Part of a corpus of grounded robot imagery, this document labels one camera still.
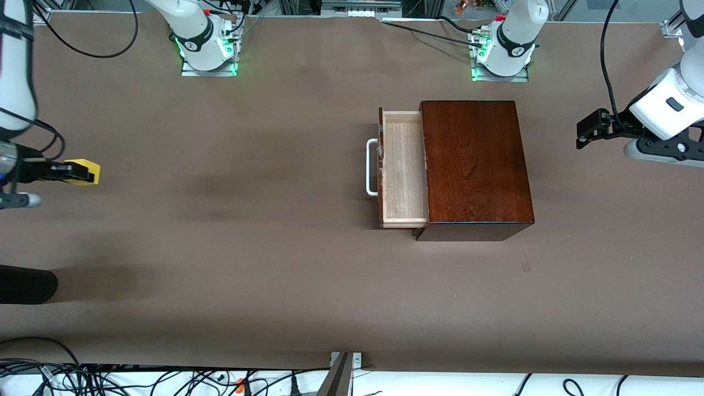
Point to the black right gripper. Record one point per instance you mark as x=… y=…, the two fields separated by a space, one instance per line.
x=32 y=170

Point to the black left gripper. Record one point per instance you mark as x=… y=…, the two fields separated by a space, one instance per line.
x=620 y=124

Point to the yellow cube block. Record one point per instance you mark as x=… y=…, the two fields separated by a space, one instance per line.
x=82 y=161

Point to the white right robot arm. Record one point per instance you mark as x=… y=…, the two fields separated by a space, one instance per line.
x=192 y=27

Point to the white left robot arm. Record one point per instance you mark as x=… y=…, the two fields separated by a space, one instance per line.
x=514 y=33

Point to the black fabric-covered cylinder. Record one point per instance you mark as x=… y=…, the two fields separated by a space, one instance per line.
x=25 y=284

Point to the dark brown wooden cabinet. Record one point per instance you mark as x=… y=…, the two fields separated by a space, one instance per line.
x=473 y=165

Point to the grey power strip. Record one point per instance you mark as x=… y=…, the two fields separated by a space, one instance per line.
x=360 y=8

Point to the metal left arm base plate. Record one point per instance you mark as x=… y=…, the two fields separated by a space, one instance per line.
x=500 y=78

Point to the aluminium frame profile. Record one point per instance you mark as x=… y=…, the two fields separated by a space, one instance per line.
x=672 y=28

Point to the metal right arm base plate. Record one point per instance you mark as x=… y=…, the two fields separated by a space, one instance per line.
x=209 y=72

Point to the metal table bracket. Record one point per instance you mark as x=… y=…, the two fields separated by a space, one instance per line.
x=357 y=360

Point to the grey metal post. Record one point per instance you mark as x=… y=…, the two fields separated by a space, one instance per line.
x=336 y=379

